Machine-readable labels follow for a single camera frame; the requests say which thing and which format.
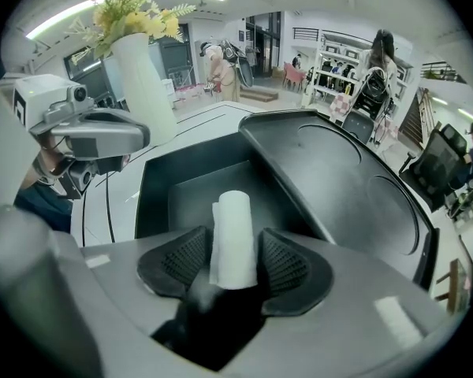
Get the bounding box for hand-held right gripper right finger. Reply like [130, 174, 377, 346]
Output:
[220, 228, 458, 378]

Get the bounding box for white towel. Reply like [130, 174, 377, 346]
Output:
[208, 190, 259, 291]

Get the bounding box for white shelving unit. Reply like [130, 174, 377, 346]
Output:
[305, 33, 413, 110]

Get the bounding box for black office chair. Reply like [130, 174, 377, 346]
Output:
[400, 122, 471, 213]

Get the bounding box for person's left hand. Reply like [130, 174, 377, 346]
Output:
[36, 134, 67, 165]

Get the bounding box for wooden step platform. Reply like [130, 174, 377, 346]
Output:
[240, 84, 279, 103]

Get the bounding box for yellow artificial flowers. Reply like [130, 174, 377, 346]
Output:
[65, 0, 199, 61]

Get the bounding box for person's left forearm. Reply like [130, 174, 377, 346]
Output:
[20, 159, 54, 196]

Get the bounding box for pink checked cloth table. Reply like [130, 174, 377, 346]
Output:
[329, 92, 358, 124]

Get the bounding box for red chair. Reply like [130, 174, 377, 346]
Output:
[282, 61, 308, 92]

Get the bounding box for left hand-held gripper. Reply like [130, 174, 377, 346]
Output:
[13, 73, 151, 161]

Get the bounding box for person's dark trousers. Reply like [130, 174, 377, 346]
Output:
[13, 182, 74, 234]

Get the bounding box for staircase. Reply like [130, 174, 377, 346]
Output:
[400, 88, 443, 150]

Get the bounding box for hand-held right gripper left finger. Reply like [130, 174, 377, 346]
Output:
[80, 226, 212, 336]

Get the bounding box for white vase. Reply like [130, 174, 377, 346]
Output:
[110, 32, 179, 147]

